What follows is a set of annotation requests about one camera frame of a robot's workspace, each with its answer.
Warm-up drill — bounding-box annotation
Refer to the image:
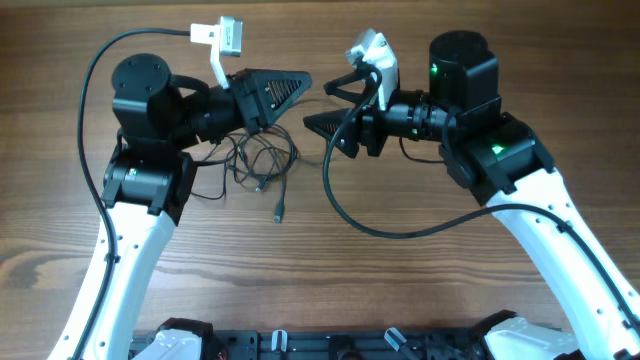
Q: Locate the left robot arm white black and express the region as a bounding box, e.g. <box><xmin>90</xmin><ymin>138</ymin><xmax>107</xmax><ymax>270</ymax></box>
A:
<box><xmin>50</xmin><ymin>53</ymin><xmax>312</xmax><ymax>359</ymax></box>

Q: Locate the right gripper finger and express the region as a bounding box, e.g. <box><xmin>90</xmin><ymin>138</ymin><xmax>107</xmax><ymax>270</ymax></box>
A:
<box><xmin>303</xmin><ymin>109</ymin><xmax>359</xmax><ymax>158</ymax></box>
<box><xmin>322</xmin><ymin>67</ymin><xmax>376</xmax><ymax>106</ymax></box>

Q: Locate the black usb cable bundle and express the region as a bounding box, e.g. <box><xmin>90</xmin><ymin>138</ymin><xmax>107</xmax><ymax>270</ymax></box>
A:
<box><xmin>189</xmin><ymin>124</ymin><xmax>301</xmax><ymax>225</ymax></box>

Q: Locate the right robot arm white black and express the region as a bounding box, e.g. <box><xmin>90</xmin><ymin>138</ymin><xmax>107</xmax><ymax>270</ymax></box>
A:
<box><xmin>304</xmin><ymin>29</ymin><xmax>639</xmax><ymax>359</ymax></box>

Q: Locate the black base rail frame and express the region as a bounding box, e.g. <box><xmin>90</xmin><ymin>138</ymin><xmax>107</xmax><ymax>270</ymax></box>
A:
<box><xmin>128</xmin><ymin>327</ymin><xmax>566</xmax><ymax>360</ymax></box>

